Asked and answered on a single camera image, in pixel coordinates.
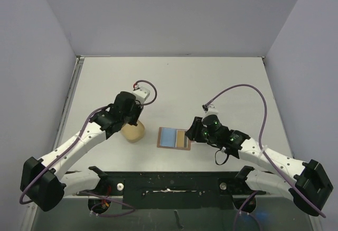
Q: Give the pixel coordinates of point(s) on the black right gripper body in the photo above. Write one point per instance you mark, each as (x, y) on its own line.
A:
(195, 131)

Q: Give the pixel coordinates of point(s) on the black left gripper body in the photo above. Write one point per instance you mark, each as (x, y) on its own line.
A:
(132, 117)

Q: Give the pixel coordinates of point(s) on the gold credit card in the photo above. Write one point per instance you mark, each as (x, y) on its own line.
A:
(182, 142)

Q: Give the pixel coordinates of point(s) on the tan leather card holder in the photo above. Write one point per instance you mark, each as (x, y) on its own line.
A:
(167, 137)

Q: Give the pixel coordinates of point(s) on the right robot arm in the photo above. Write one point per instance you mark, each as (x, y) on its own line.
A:
(306, 184)

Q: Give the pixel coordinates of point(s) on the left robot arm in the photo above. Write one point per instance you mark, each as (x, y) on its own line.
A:
(43, 179)

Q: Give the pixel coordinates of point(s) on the wooden card tray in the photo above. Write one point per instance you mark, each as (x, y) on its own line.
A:
(133, 133)

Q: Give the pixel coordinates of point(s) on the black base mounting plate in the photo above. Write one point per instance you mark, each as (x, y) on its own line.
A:
(174, 190)

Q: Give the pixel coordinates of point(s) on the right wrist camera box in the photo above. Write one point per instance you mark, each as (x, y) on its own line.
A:
(210, 110)

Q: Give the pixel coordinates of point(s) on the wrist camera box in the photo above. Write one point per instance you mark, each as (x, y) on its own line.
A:
(141, 93)
(210, 110)

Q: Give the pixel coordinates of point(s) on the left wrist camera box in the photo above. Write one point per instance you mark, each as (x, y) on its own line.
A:
(141, 93)

